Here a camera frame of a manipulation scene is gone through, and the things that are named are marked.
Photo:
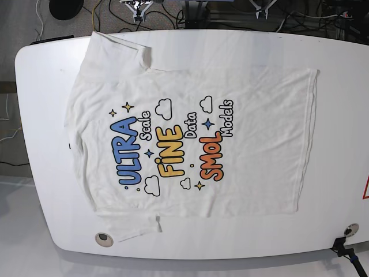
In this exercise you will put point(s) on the right table grommet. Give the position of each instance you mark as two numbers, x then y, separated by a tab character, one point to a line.
351	230

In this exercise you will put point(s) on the left table grommet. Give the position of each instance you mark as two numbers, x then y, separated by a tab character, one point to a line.
104	240

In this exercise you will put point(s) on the white printed T-shirt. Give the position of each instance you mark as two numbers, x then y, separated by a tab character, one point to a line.
212	142

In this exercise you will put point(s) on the red warning sticker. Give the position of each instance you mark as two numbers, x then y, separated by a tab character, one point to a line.
366	190

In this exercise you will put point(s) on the table grommet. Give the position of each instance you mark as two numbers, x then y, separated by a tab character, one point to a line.
351	230
104	240

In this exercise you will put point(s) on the black table clamp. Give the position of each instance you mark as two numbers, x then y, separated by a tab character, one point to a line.
341	251

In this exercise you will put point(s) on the round black stand base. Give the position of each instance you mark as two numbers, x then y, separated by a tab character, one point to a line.
65	9

